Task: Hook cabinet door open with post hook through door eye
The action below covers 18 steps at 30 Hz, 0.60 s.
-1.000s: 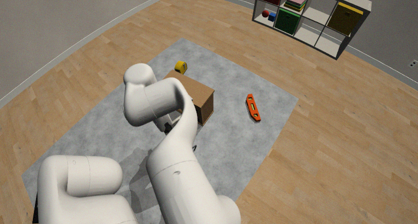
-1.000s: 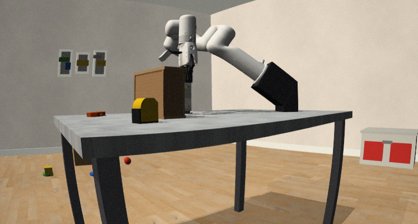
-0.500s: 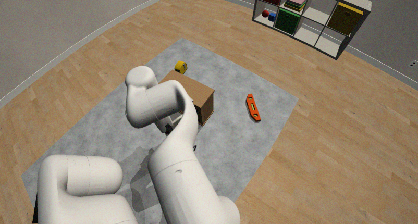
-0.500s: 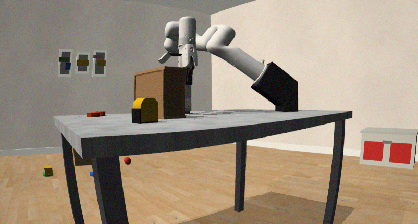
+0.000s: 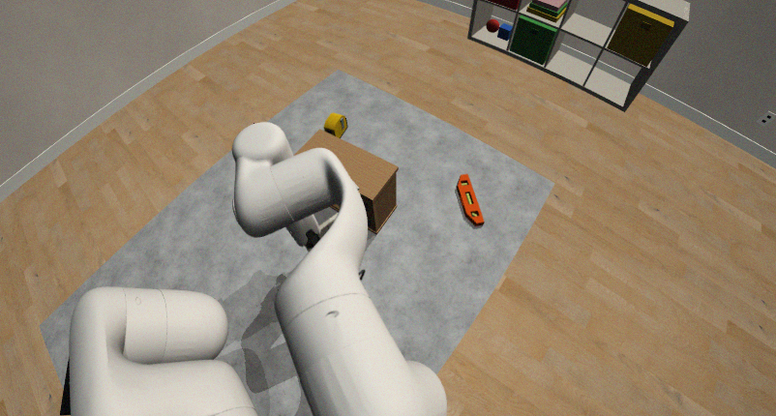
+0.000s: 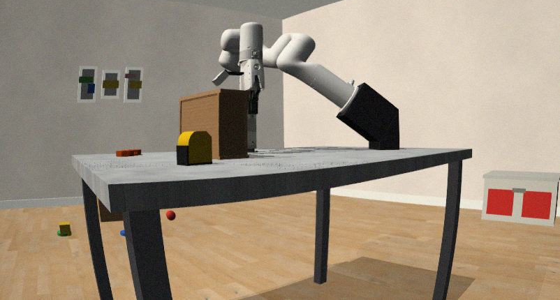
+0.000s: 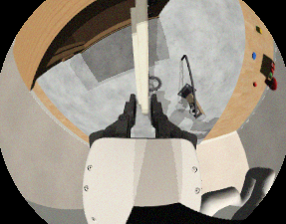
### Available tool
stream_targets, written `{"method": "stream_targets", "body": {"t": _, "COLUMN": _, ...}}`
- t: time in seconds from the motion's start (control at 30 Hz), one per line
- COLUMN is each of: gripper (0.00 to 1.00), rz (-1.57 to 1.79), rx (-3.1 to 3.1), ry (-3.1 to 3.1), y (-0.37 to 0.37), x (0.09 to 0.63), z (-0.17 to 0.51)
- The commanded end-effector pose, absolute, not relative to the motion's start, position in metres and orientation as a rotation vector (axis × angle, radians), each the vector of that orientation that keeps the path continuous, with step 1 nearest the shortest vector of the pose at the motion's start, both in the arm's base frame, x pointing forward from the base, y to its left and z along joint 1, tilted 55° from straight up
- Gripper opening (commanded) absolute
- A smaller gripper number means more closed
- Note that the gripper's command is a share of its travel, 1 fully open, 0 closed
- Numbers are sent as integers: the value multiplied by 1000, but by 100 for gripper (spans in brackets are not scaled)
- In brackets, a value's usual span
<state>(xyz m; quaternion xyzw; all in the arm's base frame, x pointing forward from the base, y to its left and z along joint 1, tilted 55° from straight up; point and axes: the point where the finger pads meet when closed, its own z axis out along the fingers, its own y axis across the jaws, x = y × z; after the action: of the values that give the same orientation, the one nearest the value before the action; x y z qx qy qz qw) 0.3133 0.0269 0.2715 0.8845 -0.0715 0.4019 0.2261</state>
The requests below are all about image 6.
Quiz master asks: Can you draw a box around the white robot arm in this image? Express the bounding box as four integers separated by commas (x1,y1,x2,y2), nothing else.
212,22,359,113

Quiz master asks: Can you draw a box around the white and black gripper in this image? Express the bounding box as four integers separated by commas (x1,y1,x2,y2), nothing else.
240,58,265,114

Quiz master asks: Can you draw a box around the brown wooden cabinet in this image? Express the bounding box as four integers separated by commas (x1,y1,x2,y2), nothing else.
179,89,256,160

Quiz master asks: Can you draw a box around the orange spirit level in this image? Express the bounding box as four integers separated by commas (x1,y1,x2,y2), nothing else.
116,149,141,157

